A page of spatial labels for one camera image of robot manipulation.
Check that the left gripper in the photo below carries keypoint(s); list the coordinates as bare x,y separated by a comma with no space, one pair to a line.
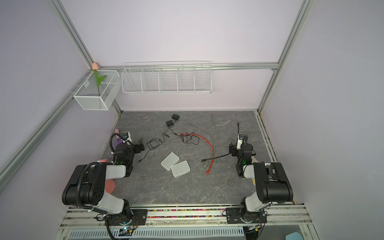
137,147

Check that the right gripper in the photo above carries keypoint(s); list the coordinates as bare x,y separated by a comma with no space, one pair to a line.
234,149

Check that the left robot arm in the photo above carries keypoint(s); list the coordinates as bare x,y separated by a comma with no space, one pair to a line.
86,188

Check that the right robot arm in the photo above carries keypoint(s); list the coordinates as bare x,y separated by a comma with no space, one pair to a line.
271,182

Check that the black power adapter near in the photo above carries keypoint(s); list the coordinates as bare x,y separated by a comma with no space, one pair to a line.
169,123

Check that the black power adapter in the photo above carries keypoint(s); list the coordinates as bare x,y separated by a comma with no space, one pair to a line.
175,117
169,123

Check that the pink watering can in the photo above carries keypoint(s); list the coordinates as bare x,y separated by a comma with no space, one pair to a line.
109,182

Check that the black power adapter far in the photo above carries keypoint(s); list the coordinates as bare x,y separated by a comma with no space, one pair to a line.
175,117

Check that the white mesh box basket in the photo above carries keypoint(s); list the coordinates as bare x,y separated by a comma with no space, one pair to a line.
87,94

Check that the artificial tulip flower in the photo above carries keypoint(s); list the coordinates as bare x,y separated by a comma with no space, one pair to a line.
99,79

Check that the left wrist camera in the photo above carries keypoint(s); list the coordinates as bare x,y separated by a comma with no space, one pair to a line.
127,138

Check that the purple trowel pink handle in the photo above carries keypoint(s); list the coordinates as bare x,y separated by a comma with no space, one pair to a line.
117,132

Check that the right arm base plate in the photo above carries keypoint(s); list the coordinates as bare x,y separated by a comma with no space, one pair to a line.
238,216

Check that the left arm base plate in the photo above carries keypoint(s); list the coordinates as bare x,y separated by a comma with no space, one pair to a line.
137,217

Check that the white wire shelf basket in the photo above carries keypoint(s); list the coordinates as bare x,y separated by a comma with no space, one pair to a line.
167,77

